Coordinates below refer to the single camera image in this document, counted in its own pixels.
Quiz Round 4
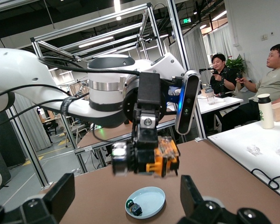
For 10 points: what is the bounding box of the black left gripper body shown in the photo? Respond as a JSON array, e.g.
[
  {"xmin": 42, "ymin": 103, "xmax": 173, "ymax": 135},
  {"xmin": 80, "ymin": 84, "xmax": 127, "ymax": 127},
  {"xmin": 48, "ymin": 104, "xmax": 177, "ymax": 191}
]
[{"xmin": 134, "ymin": 72, "xmax": 161, "ymax": 112}]

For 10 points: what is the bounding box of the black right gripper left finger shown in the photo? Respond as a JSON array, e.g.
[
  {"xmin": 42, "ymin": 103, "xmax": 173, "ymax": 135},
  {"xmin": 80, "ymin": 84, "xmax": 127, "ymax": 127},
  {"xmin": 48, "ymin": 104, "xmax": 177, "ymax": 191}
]
[{"xmin": 0, "ymin": 173, "xmax": 76, "ymax": 224}]

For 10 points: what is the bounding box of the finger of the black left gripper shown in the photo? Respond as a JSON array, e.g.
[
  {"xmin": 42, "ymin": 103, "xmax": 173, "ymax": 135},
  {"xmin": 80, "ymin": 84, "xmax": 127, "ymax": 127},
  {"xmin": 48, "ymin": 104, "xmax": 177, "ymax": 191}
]
[{"xmin": 132, "ymin": 112, "xmax": 159, "ymax": 174}]

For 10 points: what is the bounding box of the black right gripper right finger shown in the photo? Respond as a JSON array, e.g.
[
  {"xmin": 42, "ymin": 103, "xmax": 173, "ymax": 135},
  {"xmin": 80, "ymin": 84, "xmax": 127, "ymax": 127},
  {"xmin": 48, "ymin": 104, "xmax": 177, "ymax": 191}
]
[{"xmin": 177, "ymin": 175, "xmax": 275, "ymax": 224}]

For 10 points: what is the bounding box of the orange and black push-button switch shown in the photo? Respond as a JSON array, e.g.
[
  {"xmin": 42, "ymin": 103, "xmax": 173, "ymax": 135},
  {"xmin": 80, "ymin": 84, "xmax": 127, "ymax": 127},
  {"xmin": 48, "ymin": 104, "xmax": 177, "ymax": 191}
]
[{"xmin": 111, "ymin": 136, "xmax": 181, "ymax": 178}]

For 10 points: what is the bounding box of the light blue round plate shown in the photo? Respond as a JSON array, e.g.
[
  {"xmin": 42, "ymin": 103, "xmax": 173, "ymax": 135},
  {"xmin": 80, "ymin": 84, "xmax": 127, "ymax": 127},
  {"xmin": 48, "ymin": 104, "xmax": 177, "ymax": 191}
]
[{"xmin": 125, "ymin": 186, "xmax": 166, "ymax": 219}]

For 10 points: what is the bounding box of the clear plastic bottle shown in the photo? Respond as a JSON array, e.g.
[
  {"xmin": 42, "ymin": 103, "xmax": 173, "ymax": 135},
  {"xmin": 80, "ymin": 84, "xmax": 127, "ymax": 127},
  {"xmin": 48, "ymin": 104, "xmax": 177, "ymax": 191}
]
[{"xmin": 204, "ymin": 85, "xmax": 217, "ymax": 105}]

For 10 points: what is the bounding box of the white curtain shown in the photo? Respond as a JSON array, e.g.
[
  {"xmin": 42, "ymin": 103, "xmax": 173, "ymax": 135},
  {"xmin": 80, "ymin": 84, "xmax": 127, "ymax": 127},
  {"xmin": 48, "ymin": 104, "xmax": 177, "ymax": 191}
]
[{"xmin": 183, "ymin": 23, "xmax": 231, "ymax": 77}]

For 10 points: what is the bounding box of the black desk stand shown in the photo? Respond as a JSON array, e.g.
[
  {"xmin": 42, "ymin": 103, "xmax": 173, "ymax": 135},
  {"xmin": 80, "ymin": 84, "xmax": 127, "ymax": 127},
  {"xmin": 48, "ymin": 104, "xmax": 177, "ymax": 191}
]
[{"xmin": 217, "ymin": 67, "xmax": 227, "ymax": 98}]

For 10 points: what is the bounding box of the seated person in black shirt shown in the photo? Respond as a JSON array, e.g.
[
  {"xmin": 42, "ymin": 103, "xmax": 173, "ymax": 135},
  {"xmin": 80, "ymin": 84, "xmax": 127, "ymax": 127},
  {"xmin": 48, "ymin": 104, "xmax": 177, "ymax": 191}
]
[{"xmin": 206, "ymin": 53, "xmax": 239, "ymax": 133}]

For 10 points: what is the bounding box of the white work table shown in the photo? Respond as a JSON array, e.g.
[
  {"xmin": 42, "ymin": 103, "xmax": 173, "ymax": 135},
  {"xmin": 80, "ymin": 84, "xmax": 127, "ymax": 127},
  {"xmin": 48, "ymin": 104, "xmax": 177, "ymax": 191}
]
[{"xmin": 207, "ymin": 118, "xmax": 280, "ymax": 203}]

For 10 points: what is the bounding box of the white desk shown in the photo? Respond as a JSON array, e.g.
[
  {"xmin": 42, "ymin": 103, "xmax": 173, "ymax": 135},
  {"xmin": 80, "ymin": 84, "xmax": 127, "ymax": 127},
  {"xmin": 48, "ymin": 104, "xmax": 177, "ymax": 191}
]
[{"xmin": 196, "ymin": 92, "xmax": 245, "ymax": 115}]

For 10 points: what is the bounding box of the dark grey partition panel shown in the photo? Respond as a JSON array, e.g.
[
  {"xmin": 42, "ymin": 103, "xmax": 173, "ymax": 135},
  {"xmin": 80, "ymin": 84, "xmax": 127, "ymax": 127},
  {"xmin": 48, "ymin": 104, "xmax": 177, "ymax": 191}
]
[{"xmin": 0, "ymin": 112, "xmax": 27, "ymax": 169}]

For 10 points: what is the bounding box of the green potted plant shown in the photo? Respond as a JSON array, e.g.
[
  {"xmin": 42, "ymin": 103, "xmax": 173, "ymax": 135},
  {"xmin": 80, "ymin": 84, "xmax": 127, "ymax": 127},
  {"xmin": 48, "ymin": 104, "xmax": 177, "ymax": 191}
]
[{"xmin": 225, "ymin": 55, "xmax": 248, "ymax": 80}]

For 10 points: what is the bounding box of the white tumbler with green print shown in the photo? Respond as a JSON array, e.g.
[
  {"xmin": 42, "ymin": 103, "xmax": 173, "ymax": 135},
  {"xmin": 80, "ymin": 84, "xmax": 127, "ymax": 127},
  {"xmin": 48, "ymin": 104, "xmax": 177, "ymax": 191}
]
[{"xmin": 257, "ymin": 93, "xmax": 275, "ymax": 130}]

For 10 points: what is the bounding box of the seated person in beige shirt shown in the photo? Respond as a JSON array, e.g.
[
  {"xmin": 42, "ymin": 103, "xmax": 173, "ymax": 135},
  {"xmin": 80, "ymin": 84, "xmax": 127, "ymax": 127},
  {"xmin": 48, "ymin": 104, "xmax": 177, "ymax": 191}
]
[{"xmin": 220, "ymin": 43, "xmax": 280, "ymax": 131}]

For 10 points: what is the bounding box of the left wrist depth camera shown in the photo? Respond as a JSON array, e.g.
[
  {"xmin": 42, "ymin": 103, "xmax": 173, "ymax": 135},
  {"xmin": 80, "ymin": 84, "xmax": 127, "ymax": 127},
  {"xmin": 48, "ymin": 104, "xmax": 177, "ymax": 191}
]
[{"xmin": 174, "ymin": 69, "xmax": 201, "ymax": 136}]

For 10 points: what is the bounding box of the green and black push-button switch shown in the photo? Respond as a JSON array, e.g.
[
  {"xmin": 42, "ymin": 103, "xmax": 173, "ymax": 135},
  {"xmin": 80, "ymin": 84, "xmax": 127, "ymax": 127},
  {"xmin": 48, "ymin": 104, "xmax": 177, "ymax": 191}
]
[{"xmin": 126, "ymin": 199, "xmax": 143, "ymax": 216}]

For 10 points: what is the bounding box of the aluminium profile frame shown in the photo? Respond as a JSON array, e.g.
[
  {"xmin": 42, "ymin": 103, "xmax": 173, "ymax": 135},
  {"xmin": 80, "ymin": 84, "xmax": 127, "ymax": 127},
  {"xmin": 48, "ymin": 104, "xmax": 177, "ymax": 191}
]
[{"xmin": 4, "ymin": 0, "xmax": 207, "ymax": 189}]

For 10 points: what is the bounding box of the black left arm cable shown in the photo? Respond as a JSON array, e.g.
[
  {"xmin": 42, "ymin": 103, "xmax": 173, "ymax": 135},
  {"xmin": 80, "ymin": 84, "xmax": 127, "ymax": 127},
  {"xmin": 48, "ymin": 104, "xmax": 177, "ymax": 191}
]
[{"xmin": 38, "ymin": 57, "xmax": 140, "ymax": 77}]

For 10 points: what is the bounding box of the black cable on white table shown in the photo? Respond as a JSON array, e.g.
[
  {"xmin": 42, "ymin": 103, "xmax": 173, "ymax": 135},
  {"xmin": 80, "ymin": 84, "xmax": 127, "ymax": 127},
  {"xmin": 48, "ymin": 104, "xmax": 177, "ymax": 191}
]
[{"xmin": 251, "ymin": 168, "xmax": 280, "ymax": 190}]

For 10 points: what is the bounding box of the white wall socket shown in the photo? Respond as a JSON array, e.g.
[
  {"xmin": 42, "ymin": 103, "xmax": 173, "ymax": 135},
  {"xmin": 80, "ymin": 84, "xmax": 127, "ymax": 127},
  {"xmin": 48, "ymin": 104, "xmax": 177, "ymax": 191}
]
[{"xmin": 261, "ymin": 32, "xmax": 275, "ymax": 42}]

